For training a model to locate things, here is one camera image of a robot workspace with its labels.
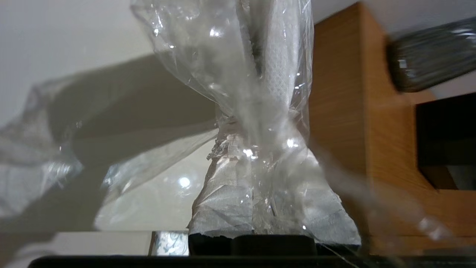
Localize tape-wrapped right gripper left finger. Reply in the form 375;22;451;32
188;123;256;239

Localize white slippers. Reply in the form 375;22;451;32
0;0;447;257

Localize white patterned tissue pack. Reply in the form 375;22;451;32
149;231;190;256

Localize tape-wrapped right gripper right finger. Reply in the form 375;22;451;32
253;141;362;246

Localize dark glass vase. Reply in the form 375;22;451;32
387;17;476;93

